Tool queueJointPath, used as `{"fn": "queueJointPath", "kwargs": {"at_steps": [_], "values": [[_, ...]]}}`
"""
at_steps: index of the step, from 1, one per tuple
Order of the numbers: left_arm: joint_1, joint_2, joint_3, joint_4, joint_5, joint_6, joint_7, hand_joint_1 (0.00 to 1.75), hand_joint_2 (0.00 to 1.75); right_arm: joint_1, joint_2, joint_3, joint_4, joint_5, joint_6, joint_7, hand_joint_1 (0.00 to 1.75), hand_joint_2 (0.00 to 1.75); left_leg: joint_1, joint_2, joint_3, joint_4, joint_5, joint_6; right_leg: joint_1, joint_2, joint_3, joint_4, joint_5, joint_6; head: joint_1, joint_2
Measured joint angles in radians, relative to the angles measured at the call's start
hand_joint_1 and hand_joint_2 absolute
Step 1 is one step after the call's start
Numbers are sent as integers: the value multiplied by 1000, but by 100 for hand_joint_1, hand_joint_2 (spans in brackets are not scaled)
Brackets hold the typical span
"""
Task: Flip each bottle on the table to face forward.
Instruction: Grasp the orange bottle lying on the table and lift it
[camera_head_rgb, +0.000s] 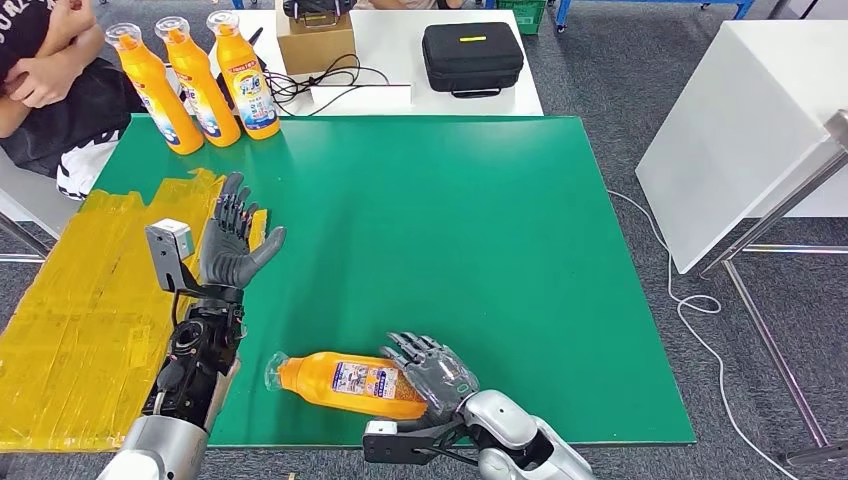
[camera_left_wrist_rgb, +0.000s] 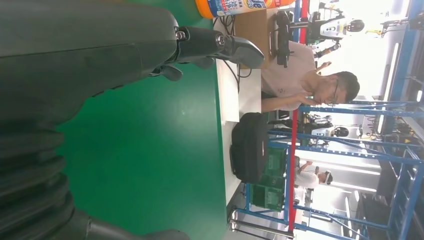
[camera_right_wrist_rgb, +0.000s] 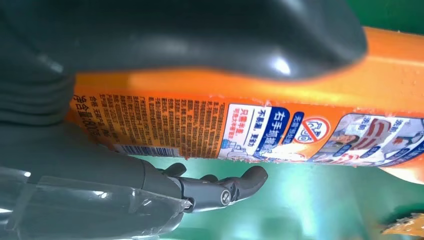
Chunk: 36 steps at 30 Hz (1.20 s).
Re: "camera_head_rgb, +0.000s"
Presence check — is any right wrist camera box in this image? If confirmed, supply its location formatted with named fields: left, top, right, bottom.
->
left=362, top=417, right=466, bottom=467

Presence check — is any black device on box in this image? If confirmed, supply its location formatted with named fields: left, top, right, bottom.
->
left=282, top=0, right=352, bottom=21

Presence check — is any black carrying case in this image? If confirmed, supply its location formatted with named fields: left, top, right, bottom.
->
left=421, top=21, right=525, bottom=100

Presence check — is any metal table frame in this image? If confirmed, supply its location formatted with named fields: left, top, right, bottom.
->
left=698, top=109, right=848, bottom=468

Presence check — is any white floor cable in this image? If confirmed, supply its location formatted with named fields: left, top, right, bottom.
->
left=606, top=190, right=796, bottom=480

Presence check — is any black cable bundle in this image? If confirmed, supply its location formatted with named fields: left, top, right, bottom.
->
left=263, top=54, right=391, bottom=119

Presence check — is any tablet in dark blue case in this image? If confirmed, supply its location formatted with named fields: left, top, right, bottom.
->
left=215, top=27, right=268, bottom=114

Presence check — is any brown cardboard box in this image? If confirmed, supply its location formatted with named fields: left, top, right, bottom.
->
left=275, top=1, right=358, bottom=77

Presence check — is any grey bench seat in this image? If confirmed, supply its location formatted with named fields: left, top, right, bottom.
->
left=0, top=152, right=81, bottom=266

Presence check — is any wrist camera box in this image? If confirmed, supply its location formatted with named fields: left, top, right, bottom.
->
left=144, top=219, right=207, bottom=297
left=362, top=417, right=466, bottom=467

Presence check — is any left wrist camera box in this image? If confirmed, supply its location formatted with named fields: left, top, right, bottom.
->
left=144, top=219, right=207, bottom=297

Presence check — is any blue metal frame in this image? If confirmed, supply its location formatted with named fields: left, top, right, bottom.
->
left=553, top=0, right=755, bottom=33

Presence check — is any large white table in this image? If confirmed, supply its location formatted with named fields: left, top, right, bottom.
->
left=634, top=19, right=848, bottom=276

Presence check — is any flat white box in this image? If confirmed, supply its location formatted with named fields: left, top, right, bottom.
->
left=309, top=84, right=413, bottom=115

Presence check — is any green plastic crate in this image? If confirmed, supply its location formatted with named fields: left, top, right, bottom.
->
left=494, top=0, right=547, bottom=38

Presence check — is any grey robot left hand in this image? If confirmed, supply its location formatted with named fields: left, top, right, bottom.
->
left=198, top=172, right=288, bottom=291

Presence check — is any orange detergent bottle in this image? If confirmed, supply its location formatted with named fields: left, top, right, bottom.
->
left=104, top=22, right=205, bottom=156
left=264, top=351, right=429, bottom=423
left=205, top=9, right=282, bottom=141
left=154, top=15, right=242, bottom=148

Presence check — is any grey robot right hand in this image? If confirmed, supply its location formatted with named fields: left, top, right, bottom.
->
left=379, top=331, right=481, bottom=426

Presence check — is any person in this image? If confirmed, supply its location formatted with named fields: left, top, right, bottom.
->
left=0, top=0, right=183, bottom=201

